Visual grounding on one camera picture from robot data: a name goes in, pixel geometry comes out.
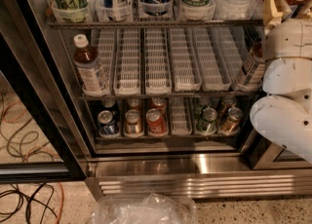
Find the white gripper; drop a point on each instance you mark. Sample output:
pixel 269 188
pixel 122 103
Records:
pixel 289 39

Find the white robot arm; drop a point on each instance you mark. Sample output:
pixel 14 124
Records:
pixel 284 115

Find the bronze can front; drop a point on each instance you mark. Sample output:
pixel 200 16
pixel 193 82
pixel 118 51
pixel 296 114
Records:
pixel 231 124

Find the green can front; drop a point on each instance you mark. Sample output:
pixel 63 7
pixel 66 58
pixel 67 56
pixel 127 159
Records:
pixel 206 124

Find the stainless steel fridge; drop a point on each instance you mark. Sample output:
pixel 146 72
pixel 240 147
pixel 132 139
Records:
pixel 180 63

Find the red can front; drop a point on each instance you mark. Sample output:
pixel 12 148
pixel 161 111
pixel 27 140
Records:
pixel 156 122

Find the gold can front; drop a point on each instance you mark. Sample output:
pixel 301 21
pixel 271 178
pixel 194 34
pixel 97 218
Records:
pixel 133 122

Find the blue pepsi can front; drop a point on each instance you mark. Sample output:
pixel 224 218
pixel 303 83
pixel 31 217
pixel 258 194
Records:
pixel 107 122

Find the right tea bottle white cap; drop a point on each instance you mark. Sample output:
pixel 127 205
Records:
pixel 249 77

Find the tea bottle white cap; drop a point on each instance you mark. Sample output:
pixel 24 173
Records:
pixel 89 66
pixel 249 77

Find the left tea bottle white cap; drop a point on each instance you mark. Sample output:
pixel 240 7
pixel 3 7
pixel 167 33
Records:
pixel 89 66

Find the clear plastic bin with bag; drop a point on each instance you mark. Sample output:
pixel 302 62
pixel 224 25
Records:
pixel 145 209

